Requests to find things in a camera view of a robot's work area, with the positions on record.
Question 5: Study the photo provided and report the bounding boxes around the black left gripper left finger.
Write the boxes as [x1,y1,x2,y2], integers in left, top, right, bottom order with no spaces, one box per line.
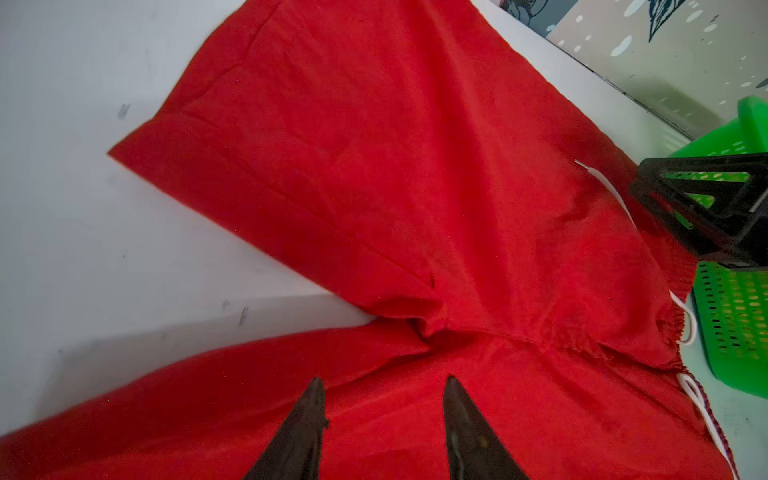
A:
[244,377,329,480]

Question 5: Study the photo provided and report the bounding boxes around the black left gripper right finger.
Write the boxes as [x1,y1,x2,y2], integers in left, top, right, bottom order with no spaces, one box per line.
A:
[442,376,528,480]

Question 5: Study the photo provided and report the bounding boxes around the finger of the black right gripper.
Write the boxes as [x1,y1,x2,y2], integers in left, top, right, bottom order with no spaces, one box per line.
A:
[630,153,767,270]

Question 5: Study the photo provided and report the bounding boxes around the red shorts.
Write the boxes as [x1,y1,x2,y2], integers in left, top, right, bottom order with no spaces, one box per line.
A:
[1,1,732,479]

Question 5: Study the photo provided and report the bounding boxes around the green plastic basket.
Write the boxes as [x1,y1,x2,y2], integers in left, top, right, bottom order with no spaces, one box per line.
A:
[671,96,767,398]

